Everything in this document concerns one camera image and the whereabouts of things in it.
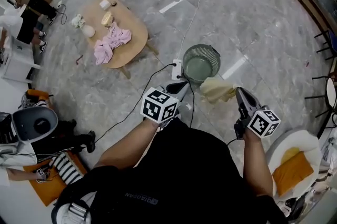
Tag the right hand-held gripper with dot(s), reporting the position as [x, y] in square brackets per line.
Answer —
[264, 124]

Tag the small white box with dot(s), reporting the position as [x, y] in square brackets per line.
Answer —
[104, 4]

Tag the white cabinet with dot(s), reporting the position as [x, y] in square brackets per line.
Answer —
[18, 62]

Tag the white vase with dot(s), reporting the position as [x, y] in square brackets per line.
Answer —
[88, 31]

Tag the white power strip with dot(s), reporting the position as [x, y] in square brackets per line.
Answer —
[177, 68]

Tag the yellow cushion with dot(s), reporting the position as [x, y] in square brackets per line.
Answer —
[289, 154]

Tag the person's left forearm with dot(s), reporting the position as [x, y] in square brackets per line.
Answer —
[123, 149]

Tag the white flowers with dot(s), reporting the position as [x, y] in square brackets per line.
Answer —
[78, 20]

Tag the person's black shirt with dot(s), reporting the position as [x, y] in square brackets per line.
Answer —
[179, 178]

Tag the blue chair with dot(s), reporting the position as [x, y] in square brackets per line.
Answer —
[332, 43]

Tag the white shoulder pack with buckle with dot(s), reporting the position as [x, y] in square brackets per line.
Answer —
[71, 208]

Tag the orange armchair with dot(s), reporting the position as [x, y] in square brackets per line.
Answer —
[50, 191]

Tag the green plastic slotted basket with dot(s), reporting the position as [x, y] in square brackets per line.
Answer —
[201, 66]

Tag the black metal chair white seat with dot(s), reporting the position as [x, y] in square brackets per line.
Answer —
[331, 93]

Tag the white beanbag chair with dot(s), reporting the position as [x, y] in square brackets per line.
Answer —
[310, 144]

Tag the person's right forearm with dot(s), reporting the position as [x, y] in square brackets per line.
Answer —
[256, 167]

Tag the pale yellow box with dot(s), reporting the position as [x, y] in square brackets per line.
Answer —
[107, 19]

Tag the orange cushion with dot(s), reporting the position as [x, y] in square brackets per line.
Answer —
[292, 174]

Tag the pink clothes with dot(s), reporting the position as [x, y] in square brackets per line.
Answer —
[113, 42]

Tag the wooden low table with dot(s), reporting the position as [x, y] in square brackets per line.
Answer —
[131, 25]

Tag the black white striped blanket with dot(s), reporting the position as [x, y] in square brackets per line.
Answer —
[65, 169]

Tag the cream clothes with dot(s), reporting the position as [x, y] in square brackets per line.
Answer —
[216, 89]

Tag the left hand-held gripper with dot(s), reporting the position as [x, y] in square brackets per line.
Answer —
[158, 107]

